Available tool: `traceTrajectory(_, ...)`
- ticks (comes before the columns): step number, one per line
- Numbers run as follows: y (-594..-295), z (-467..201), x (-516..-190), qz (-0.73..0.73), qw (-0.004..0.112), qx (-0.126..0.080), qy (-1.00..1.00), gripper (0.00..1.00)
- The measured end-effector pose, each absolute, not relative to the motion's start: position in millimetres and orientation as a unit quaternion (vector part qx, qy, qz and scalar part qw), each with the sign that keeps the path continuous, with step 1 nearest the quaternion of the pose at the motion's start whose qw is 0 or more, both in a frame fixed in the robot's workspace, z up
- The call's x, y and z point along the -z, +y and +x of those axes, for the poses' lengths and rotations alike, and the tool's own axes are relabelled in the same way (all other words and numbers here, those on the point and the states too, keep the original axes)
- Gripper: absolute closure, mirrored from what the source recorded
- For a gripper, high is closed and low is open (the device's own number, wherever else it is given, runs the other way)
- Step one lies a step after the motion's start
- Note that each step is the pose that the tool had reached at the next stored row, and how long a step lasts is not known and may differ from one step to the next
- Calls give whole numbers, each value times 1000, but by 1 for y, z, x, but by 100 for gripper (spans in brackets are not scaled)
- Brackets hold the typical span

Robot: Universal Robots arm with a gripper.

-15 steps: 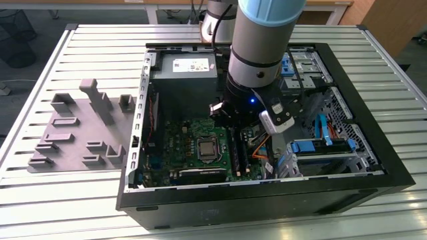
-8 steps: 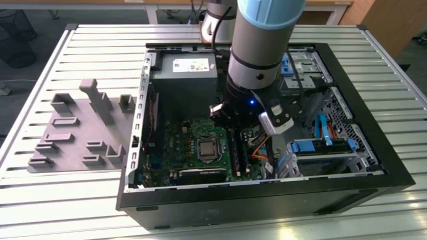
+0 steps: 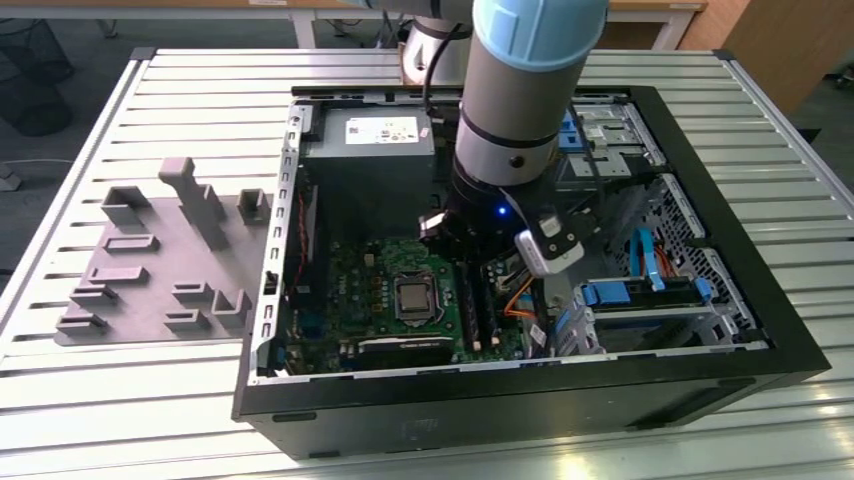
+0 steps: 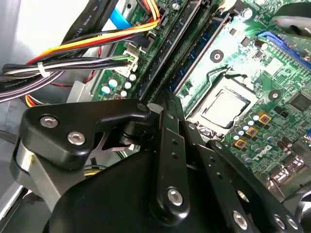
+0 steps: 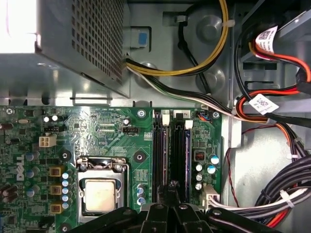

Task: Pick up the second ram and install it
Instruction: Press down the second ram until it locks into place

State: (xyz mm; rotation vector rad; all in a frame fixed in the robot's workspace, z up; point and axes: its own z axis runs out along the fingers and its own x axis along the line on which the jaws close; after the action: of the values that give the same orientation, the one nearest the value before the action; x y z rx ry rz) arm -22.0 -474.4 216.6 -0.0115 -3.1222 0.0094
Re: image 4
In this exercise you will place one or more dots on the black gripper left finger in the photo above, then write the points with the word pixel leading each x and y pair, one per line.
pixel 60 121

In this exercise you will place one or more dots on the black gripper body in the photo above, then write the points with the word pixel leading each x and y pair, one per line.
pixel 109 206

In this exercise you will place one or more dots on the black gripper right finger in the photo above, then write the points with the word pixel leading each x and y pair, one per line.
pixel 218 174

